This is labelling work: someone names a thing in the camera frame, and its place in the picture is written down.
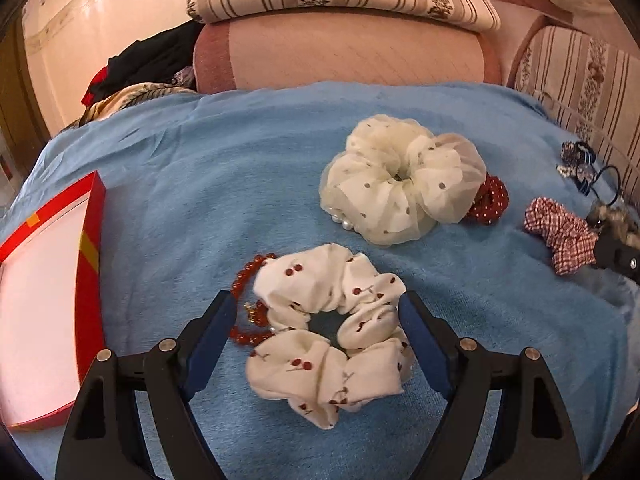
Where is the red plaid scrunchie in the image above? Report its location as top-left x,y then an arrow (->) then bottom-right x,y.
523,197 -> 599,276

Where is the red white dotted scrunchie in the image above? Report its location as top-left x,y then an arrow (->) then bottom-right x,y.
465,174 -> 509,226

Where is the white cherry print scrunchie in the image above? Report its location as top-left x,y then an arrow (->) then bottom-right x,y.
245,244 -> 414,430

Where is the cream dotted organza scrunchie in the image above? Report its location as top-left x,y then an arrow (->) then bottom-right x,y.
319,115 -> 487,246

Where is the brown furry scrunchie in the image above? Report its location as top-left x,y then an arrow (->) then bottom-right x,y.
586,200 -> 640,249

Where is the striped floral side cushion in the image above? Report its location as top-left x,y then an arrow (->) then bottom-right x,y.
512,26 -> 640,206

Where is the red shallow gift box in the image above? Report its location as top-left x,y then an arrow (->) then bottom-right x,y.
0,172 -> 105,431

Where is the leopard print blanket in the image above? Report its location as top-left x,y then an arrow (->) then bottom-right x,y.
63,82 -> 195,131

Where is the black red clothes pile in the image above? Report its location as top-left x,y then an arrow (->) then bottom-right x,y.
81,21 -> 204,107

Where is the pink quilted bolster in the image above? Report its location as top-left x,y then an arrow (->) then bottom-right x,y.
193,10 -> 502,94

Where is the blue striped bow hair tie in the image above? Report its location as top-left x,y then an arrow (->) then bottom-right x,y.
555,140 -> 624,207

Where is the red bead bracelet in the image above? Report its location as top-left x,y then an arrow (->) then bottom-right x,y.
228,251 -> 278,347

